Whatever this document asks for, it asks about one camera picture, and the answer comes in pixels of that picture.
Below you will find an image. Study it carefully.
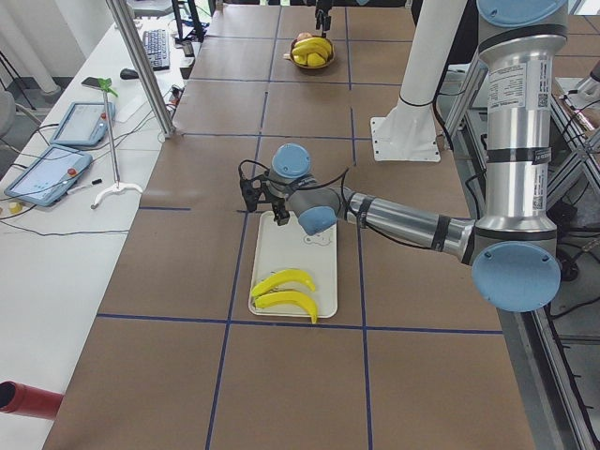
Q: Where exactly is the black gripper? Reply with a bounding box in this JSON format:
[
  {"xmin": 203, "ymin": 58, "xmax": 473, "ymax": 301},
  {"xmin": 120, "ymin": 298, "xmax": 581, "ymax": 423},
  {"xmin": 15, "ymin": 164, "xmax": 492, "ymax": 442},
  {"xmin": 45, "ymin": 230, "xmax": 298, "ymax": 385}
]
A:
[
  {"xmin": 315, "ymin": 0, "xmax": 333, "ymax": 38},
  {"xmin": 262, "ymin": 171, "xmax": 305, "ymax": 226}
]

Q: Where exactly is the red cylinder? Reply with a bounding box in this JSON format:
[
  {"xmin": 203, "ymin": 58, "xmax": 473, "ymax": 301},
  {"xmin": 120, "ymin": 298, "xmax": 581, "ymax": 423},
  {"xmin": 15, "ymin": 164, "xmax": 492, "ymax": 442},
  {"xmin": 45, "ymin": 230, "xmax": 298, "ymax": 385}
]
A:
[{"xmin": 1, "ymin": 381, "xmax": 64, "ymax": 420}]

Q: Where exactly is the teach pendant tablet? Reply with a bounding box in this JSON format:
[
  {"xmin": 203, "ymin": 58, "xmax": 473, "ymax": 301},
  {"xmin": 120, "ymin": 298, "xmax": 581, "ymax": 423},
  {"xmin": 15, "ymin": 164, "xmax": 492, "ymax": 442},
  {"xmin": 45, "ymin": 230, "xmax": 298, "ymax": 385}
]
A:
[
  {"xmin": 4, "ymin": 144, "xmax": 93, "ymax": 207},
  {"xmin": 50, "ymin": 102, "xmax": 108, "ymax": 146}
]

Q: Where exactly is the white rectangular tray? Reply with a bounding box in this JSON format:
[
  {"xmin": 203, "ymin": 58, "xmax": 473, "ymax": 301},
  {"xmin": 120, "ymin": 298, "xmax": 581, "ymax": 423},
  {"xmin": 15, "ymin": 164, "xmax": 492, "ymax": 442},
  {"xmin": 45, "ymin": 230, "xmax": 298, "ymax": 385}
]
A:
[{"xmin": 248, "ymin": 211, "xmax": 338, "ymax": 319}]

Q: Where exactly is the yellow pear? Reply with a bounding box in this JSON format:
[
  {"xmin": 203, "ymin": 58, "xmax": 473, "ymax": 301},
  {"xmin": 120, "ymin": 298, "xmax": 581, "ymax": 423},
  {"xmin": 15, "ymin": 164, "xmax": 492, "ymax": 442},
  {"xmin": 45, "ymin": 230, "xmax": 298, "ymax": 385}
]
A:
[{"xmin": 307, "ymin": 52, "xmax": 327, "ymax": 68}]

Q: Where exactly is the white camera pole stand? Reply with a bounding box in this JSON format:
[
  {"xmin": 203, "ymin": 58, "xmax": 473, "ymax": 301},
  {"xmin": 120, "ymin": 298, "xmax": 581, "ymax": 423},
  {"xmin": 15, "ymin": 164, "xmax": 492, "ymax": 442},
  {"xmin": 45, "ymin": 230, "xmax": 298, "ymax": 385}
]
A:
[{"xmin": 370, "ymin": 0, "xmax": 469, "ymax": 163}]

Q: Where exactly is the yellow banana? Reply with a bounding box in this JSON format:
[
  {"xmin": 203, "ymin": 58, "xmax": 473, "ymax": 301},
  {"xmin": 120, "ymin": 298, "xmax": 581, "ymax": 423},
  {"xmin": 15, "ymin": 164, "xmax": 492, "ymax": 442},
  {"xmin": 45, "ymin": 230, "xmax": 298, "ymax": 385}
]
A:
[
  {"xmin": 254, "ymin": 291, "xmax": 318, "ymax": 324},
  {"xmin": 250, "ymin": 268, "xmax": 316, "ymax": 297},
  {"xmin": 292, "ymin": 37, "xmax": 333, "ymax": 60}
]

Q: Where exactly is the aluminium frame post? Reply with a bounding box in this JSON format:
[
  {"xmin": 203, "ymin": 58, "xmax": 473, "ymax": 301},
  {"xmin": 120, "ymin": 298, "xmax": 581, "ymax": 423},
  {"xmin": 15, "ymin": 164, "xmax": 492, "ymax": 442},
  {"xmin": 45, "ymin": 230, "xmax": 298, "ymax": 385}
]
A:
[{"xmin": 106, "ymin": 0, "xmax": 175, "ymax": 139}]

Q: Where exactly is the near teach pendant tablet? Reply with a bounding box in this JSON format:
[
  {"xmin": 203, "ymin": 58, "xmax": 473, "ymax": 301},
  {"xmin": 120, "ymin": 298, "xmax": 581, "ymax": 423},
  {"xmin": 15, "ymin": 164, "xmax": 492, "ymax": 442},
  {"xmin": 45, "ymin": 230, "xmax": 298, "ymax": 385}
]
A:
[{"xmin": 4, "ymin": 144, "xmax": 93, "ymax": 207}]

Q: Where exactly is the brown wicker basket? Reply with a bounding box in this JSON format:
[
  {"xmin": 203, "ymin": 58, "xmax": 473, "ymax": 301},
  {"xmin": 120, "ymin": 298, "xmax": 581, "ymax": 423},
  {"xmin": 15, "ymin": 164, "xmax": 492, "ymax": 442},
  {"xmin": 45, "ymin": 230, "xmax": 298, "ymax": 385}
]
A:
[{"xmin": 288, "ymin": 37, "xmax": 335, "ymax": 69}]

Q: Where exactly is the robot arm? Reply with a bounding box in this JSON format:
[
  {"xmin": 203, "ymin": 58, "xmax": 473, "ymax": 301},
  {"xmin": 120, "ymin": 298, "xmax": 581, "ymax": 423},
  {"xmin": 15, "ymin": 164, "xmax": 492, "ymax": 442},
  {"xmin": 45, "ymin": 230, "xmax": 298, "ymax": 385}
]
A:
[{"xmin": 241, "ymin": 1, "xmax": 568, "ymax": 312}]

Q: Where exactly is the far teach pendant tablet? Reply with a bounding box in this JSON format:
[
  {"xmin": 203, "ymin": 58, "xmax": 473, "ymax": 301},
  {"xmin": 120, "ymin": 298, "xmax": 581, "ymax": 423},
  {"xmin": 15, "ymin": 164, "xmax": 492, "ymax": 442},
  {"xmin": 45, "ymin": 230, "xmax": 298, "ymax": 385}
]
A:
[{"xmin": 50, "ymin": 102, "xmax": 108, "ymax": 146}]

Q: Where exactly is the black camera cable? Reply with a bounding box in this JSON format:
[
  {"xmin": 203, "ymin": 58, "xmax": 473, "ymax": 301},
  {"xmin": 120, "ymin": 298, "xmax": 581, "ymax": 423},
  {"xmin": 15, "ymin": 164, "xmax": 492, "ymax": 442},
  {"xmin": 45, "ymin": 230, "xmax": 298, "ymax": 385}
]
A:
[{"xmin": 237, "ymin": 158, "xmax": 353, "ymax": 212}]

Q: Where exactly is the black keyboard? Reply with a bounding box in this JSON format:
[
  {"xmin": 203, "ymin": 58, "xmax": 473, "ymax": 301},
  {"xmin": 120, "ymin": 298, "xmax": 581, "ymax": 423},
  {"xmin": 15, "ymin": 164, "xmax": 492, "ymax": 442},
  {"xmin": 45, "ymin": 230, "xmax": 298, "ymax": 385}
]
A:
[{"xmin": 142, "ymin": 29, "xmax": 170, "ymax": 70}]

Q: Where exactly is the red pink apple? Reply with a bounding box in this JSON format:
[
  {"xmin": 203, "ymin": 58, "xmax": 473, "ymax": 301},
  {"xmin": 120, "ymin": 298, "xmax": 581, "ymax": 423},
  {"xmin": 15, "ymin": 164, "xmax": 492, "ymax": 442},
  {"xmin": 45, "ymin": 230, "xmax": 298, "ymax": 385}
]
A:
[{"xmin": 296, "ymin": 32, "xmax": 313, "ymax": 42}]

